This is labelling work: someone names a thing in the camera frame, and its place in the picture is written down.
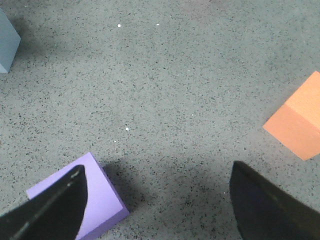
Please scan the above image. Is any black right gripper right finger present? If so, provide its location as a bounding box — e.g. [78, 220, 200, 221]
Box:
[229, 161, 320, 240]

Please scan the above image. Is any light purple foam block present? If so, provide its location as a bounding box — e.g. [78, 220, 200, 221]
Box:
[26, 152, 129, 240]

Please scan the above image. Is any orange foam block right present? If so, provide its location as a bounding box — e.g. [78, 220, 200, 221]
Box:
[263, 71, 320, 161]

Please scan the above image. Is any light blue foam block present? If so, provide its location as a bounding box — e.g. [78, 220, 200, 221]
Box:
[0, 9, 21, 73]

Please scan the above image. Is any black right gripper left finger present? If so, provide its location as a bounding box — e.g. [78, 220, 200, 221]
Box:
[0, 165, 87, 240]

